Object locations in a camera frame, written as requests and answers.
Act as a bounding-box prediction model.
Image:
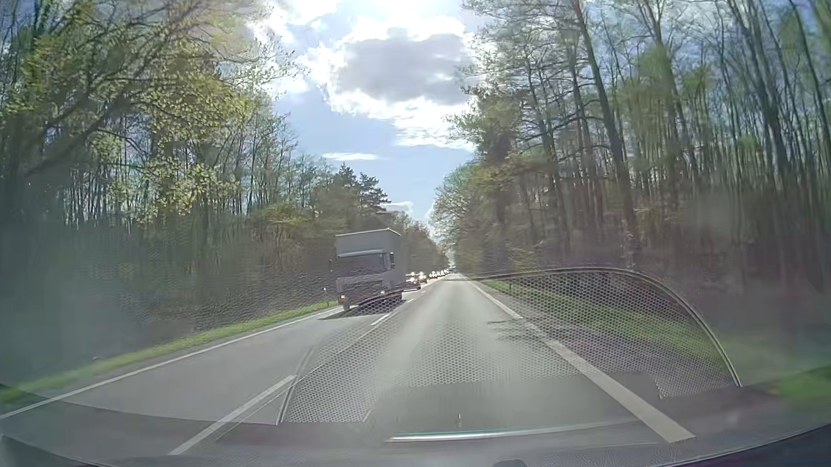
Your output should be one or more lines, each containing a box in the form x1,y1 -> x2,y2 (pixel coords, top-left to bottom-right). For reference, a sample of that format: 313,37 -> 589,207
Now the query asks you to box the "queue of cars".
405,267 -> 457,291

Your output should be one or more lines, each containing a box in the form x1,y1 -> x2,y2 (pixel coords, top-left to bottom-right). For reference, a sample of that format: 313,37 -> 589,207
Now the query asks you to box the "wood of tall trees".
0,0 -> 454,382
421,0 -> 831,318

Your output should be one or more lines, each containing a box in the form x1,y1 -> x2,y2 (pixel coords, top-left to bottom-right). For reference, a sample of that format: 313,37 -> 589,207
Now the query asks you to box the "grass verge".
482,263 -> 831,434
0,300 -> 342,407

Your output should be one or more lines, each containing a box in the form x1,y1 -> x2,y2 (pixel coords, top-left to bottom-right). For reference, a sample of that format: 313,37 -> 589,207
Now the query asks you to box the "grey asphalt road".
0,260 -> 768,467

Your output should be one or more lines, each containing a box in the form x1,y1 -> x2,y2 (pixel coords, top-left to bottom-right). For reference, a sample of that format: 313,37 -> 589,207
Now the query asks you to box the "grey lorry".
328,227 -> 412,312

